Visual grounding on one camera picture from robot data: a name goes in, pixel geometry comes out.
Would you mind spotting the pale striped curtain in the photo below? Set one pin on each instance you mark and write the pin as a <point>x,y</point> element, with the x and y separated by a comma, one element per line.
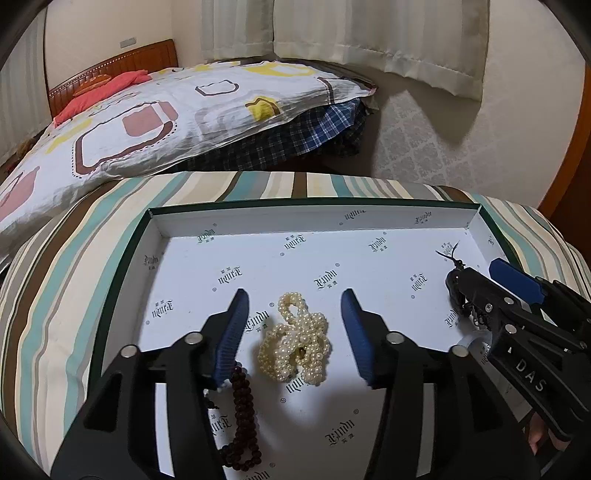
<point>23,92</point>

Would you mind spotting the striped bed sheet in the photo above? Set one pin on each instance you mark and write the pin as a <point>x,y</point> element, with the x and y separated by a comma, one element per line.
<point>69,277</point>

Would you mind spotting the brown wooden furniture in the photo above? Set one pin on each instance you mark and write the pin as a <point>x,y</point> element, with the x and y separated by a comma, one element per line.
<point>568,207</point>

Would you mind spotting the wide white curtain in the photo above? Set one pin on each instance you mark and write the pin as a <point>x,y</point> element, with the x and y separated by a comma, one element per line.
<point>378,37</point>

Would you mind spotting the narrow white curtain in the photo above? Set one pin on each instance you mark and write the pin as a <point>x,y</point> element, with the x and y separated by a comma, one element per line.
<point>238,27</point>

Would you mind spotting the wooden headboard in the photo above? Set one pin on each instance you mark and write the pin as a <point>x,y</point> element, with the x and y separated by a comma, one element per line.
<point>138,57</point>

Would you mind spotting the person's right hand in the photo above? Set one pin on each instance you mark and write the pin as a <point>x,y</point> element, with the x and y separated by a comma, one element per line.
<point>538,436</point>

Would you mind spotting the white wall plate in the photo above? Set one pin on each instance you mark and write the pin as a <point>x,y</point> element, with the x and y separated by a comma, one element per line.
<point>128,43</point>

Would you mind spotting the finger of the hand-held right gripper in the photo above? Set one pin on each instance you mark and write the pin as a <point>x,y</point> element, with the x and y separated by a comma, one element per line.
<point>515,279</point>
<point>475,290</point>

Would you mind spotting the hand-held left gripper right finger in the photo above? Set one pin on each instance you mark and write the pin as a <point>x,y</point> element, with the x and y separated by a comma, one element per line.
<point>358,332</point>

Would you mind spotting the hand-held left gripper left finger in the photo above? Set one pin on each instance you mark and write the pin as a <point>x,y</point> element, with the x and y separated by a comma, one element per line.
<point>233,332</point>

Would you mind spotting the blue plaid blanket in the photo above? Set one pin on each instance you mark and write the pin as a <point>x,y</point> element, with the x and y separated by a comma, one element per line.
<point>295,134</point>

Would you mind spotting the white box with green rim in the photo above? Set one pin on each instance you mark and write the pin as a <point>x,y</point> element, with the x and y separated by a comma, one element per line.
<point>277,258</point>

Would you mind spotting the red pillow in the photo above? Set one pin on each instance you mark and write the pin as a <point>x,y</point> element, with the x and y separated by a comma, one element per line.
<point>101,90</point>

